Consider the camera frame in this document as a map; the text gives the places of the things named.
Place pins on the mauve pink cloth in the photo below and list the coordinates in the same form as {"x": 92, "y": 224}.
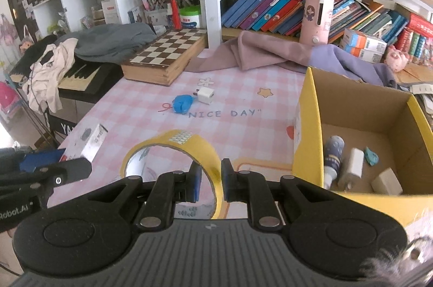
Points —
{"x": 257, "y": 52}

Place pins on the pen holder with pens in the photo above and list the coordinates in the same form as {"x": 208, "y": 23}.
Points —
{"x": 155, "y": 14}

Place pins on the black cloth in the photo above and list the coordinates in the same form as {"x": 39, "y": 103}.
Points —
{"x": 35, "y": 52}

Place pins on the pink checked tablecloth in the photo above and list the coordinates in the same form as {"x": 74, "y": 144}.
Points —
{"x": 236, "y": 94}

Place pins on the row of books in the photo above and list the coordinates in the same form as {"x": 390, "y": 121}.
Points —
{"x": 270, "y": 6}

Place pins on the black electric keyboard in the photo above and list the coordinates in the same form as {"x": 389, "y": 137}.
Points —
{"x": 88, "y": 77}

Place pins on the white jar green lid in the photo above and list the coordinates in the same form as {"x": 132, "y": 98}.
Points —
{"x": 190, "y": 18}

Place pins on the white grey-print carton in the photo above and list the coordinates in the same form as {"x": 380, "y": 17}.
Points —
{"x": 91, "y": 140}

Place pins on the blue rubbery toy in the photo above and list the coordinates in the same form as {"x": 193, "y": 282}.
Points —
{"x": 182, "y": 103}

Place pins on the red bottle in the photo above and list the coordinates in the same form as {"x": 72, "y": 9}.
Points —
{"x": 176, "y": 11}

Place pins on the white rectangular block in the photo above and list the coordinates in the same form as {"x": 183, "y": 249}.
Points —
{"x": 387, "y": 182}

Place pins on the wooden chessboard box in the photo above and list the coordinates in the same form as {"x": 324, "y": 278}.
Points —
{"x": 162, "y": 53}

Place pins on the silver blue droplet-print tube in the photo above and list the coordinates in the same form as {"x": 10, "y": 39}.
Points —
{"x": 333, "y": 153}

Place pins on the white charger with prongs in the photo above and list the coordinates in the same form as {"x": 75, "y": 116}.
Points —
{"x": 352, "y": 165}

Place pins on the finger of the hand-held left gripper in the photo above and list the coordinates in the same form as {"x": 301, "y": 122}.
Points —
{"x": 72, "y": 169}
{"x": 40, "y": 159}

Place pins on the pink pig plush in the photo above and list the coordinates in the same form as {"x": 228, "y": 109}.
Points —
{"x": 396, "y": 58}

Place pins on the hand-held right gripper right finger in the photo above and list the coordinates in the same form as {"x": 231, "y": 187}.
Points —
{"x": 227, "y": 182}

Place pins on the yellow tape roll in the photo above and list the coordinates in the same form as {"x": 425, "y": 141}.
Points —
{"x": 203, "y": 143}

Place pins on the white charger plug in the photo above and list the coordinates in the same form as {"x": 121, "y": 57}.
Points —
{"x": 205, "y": 95}

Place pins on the white orange blue carton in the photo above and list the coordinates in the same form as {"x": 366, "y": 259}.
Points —
{"x": 358, "y": 54}
{"x": 367, "y": 40}

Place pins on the yellow cardboard box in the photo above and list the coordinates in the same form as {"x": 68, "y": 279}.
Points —
{"x": 306, "y": 124}

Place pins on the wooden board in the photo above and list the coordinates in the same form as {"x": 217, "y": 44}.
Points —
{"x": 414, "y": 74}

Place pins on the cream shirt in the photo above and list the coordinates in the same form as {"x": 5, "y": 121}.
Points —
{"x": 47, "y": 77}

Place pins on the grey fuzzy cloth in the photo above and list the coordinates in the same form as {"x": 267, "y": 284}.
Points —
{"x": 389, "y": 268}

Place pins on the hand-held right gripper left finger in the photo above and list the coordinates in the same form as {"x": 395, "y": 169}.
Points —
{"x": 195, "y": 184}

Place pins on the pink white speaker box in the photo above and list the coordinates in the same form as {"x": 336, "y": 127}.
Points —
{"x": 316, "y": 20}

